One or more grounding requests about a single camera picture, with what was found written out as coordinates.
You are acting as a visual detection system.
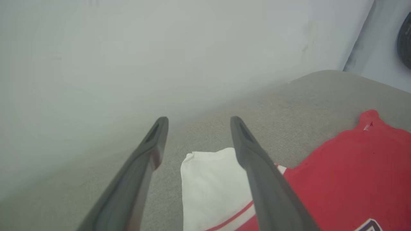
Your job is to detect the dark grey round object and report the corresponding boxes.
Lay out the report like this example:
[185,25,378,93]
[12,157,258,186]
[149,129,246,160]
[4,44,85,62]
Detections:
[397,12,411,70]

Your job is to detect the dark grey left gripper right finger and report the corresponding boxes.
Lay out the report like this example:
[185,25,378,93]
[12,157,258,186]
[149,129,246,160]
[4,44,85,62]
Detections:
[230,116,321,231]

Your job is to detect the red and white shirt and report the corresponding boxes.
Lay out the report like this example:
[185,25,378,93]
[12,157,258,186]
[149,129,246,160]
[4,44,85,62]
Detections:
[180,109,411,231]

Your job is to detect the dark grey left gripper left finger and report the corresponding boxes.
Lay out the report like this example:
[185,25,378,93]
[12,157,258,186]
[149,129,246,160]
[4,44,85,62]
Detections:
[76,116,169,231]

